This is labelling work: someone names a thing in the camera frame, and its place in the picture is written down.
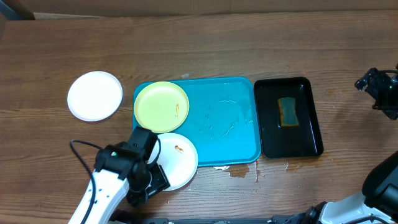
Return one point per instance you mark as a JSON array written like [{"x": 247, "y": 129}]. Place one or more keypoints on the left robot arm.
[{"x": 121, "y": 171}]

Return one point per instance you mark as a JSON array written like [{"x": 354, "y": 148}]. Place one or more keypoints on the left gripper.
[{"x": 161, "y": 183}]

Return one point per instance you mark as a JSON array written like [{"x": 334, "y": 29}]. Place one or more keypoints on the teal plastic tray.
[{"x": 222, "y": 120}]

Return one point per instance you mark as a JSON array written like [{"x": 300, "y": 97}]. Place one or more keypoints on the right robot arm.
[{"x": 377, "y": 202}]

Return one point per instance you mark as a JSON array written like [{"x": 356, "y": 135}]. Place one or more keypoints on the white plate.
[
  {"x": 94, "y": 96},
  {"x": 178, "y": 158}
]

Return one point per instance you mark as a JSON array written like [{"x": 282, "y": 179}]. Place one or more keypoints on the white plate front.
[{"x": 178, "y": 158}]

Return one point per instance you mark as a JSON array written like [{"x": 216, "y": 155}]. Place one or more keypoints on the green and yellow sponge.
[{"x": 287, "y": 112}]

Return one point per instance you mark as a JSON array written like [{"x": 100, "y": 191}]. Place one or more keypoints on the light green plate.
[{"x": 161, "y": 107}]

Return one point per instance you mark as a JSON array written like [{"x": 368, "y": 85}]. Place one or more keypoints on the black rectangular water tray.
[{"x": 304, "y": 140}]

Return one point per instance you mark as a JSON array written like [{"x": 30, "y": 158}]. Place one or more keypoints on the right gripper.
[{"x": 381, "y": 80}]

